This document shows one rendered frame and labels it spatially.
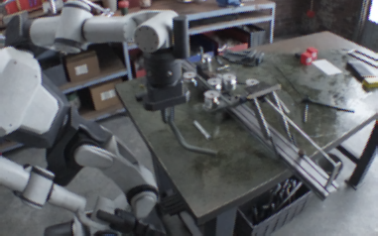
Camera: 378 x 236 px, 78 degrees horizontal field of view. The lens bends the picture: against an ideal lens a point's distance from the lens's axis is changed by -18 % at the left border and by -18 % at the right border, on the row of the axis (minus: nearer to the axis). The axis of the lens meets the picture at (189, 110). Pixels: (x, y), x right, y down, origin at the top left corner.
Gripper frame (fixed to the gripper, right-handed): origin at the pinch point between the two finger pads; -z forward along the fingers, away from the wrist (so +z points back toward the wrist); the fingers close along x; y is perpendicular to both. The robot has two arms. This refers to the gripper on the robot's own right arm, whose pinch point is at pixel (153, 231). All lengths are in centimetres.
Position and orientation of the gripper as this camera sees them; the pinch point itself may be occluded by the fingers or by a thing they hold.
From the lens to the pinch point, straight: 115.5
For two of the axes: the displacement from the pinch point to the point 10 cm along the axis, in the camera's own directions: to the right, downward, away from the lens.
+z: -7.6, -4.6, -4.6
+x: 5.8, -1.5, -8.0
